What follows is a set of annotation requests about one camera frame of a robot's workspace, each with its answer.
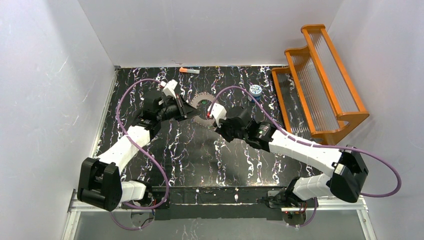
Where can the blue white paint jar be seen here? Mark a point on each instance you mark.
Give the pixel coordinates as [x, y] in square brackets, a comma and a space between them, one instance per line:
[255, 92]

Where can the orange white marker pen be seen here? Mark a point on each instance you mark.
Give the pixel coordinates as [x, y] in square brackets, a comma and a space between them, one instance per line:
[189, 70]

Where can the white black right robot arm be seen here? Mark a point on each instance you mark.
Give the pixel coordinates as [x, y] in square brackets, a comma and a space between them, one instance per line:
[343, 172]

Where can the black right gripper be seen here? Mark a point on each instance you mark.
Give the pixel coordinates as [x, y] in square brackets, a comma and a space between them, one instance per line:
[221, 127]

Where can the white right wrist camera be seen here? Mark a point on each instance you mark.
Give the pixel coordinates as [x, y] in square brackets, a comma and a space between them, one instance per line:
[217, 112]

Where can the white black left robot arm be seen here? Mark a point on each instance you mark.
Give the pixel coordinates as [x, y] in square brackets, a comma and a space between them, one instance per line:
[100, 182]

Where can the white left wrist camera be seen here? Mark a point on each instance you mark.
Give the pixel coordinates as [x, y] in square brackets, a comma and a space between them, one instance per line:
[168, 88]

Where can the orange wooden tiered rack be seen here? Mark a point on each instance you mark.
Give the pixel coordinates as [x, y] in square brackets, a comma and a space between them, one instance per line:
[317, 98]

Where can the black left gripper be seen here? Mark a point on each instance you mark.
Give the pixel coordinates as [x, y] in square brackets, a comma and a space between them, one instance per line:
[180, 107]

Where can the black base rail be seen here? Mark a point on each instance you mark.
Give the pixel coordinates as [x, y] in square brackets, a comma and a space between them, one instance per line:
[231, 202]

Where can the round metal key organizer disc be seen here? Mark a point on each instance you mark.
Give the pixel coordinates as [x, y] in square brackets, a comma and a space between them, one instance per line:
[202, 118]

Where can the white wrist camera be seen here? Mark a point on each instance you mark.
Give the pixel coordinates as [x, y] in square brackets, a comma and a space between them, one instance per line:
[217, 112]
[168, 88]

